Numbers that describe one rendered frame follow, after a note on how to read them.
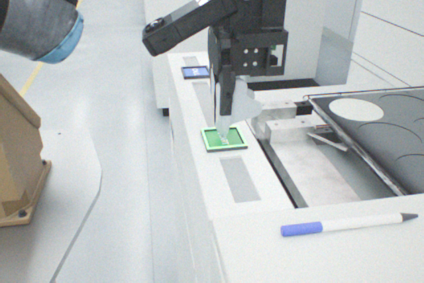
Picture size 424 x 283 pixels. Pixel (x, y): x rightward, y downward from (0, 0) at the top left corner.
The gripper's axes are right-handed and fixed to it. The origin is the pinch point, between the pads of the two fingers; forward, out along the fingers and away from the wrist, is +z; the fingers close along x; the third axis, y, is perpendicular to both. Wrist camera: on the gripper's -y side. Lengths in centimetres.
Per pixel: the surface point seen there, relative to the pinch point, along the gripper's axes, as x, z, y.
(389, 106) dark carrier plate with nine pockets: 16.9, 8.1, 38.6
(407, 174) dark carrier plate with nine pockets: -4.4, 8.0, 27.7
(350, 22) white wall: 320, 71, 207
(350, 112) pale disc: 15.7, 8.0, 29.5
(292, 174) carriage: 0.9, 10.0, 12.2
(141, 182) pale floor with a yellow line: 118, 98, -17
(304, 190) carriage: -3.1, 10.0, 12.5
